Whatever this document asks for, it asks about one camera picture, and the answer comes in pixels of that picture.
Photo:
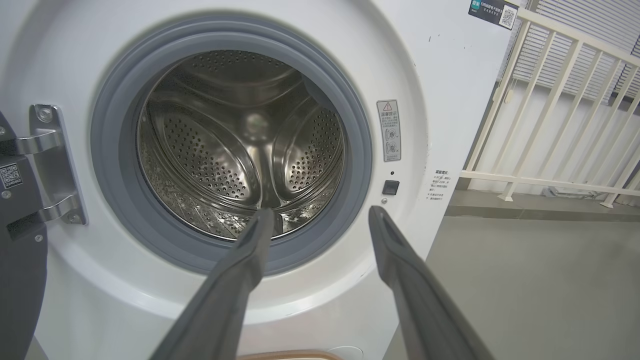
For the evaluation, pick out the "white front-load washing machine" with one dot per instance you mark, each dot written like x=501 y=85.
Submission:
x=425 y=75

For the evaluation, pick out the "cream metal railing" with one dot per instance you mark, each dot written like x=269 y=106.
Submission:
x=550 y=115

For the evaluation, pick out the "black QR code sticker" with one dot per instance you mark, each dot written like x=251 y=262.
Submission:
x=494 y=12

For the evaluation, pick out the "cream perforated basket brown rim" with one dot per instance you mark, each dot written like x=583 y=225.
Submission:
x=290 y=355

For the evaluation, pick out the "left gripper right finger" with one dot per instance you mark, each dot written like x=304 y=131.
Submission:
x=420 y=300

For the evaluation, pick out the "black glass washing machine door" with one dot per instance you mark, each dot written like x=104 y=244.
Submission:
x=20 y=280

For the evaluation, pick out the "metal door hinge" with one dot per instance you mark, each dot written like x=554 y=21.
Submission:
x=52 y=165

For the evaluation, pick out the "grey window blinds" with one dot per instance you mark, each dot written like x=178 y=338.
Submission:
x=590 y=55

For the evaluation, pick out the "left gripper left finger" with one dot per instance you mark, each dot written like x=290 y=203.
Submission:
x=225 y=305

